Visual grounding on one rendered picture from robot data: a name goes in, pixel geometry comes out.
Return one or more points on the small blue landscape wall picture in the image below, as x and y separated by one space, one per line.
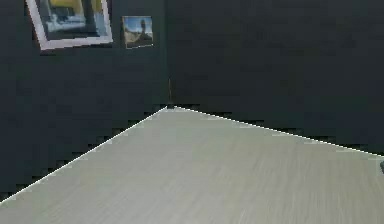
137 31

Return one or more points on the large white-framed wall picture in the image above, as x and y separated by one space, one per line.
71 21

